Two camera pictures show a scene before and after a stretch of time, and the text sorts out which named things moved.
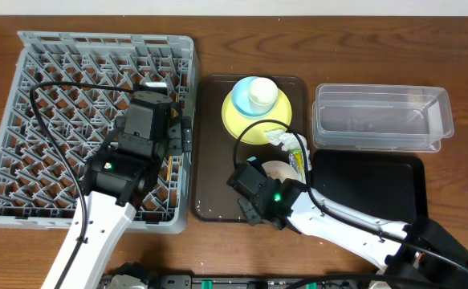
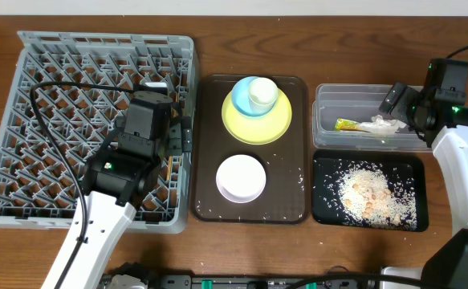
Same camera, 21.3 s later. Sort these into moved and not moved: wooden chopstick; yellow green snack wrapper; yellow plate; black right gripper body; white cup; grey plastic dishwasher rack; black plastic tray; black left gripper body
Moved: yellow green snack wrapper; black right gripper body
Not moved: black left gripper body; black plastic tray; grey plastic dishwasher rack; yellow plate; white cup; wooden chopstick
